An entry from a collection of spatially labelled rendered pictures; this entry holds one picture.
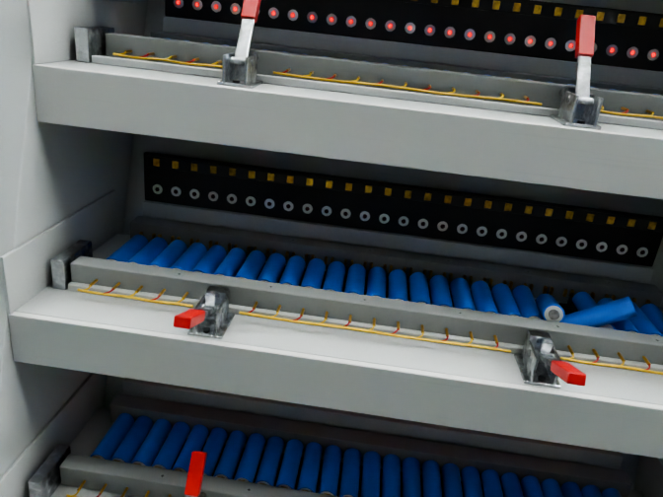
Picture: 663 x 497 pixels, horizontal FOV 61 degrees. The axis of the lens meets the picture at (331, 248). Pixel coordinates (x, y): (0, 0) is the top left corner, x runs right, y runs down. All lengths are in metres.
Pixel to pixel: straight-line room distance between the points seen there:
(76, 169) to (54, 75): 0.11
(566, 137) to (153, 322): 0.35
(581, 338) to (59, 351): 0.43
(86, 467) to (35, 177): 0.27
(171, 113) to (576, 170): 0.32
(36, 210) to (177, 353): 0.17
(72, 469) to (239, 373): 0.21
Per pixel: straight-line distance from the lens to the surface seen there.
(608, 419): 0.50
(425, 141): 0.45
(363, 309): 0.49
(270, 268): 0.54
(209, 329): 0.47
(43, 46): 0.53
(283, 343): 0.46
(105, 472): 0.60
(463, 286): 0.56
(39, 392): 0.60
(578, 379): 0.42
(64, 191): 0.57
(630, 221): 0.64
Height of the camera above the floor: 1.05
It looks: 3 degrees down
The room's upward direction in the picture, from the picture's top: 7 degrees clockwise
